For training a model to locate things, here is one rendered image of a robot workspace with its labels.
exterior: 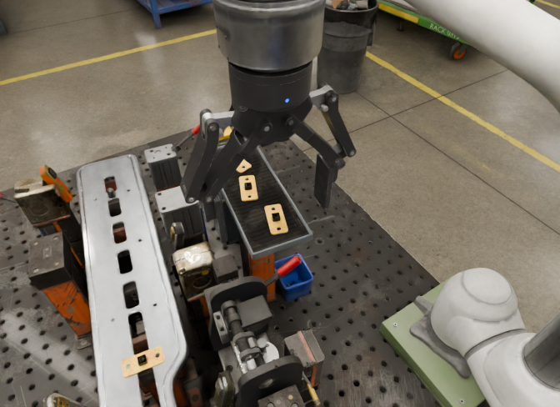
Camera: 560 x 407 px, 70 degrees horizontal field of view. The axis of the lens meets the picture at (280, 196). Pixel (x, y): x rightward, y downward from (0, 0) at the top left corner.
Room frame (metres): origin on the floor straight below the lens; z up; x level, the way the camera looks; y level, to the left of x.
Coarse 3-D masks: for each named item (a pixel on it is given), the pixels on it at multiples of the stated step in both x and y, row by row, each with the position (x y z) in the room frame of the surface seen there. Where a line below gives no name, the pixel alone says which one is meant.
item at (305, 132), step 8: (288, 120) 0.32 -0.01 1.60; (296, 120) 0.32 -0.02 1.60; (296, 128) 0.33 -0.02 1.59; (304, 128) 0.33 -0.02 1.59; (304, 136) 0.33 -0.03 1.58; (312, 136) 0.34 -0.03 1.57; (320, 136) 0.37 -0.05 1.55; (312, 144) 0.34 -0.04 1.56; (320, 144) 0.34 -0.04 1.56; (328, 144) 0.36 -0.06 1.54; (320, 152) 0.35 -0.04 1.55; (328, 152) 0.35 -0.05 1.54; (336, 160) 0.35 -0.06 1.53
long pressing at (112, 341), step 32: (128, 160) 0.98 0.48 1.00; (96, 192) 0.84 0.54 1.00; (128, 192) 0.84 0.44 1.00; (96, 224) 0.71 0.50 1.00; (128, 224) 0.71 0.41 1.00; (96, 256) 0.60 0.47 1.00; (160, 256) 0.60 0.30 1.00; (96, 288) 0.51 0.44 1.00; (160, 288) 0.51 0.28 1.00; (96, 320) 0.43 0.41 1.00; (160, 320) 0.43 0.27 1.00; (96, 352) 0.36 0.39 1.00; (128, 352) 0.36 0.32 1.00; (128, 384) 0.29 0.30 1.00; (160, 384) 0.29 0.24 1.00
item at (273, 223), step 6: (276, 204) 0.63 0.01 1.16; (270, 210) 0.61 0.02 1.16; (276, 210) 0.61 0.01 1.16; (270, 216) 0.59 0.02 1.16; (276, 216) 0.59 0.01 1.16; (282, 216) 0.59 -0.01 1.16; (270, 222) 0.58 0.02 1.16; (276, 222) 0.58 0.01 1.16; (282, 222) 0.58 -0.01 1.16; (270, 228) 0.56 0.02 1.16; (276, 228) 0.56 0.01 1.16; (282, 228) 0.56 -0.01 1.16
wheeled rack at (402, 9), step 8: (384, 0) 4.48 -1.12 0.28; (392, 0) 4.45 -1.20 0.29; (400, 0) 4.38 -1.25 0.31; (384, 8) 4.37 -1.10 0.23; (392, 8) 4.28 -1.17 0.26; (400, 8) 4.25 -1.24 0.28; (408, 8) 4.24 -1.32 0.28; (400, 16) 4.20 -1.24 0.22; (408, 16) 4.12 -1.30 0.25; (416, 16) 4.06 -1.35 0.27; (424, 24) 3.96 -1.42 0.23; (432, 24) 3.89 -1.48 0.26; (440, 32) 3.81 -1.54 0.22; (448, 32) 3.75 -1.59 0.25; (456, 48) 3.66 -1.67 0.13; (464, 48) 3.67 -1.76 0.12; (456, 56) 3.68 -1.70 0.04
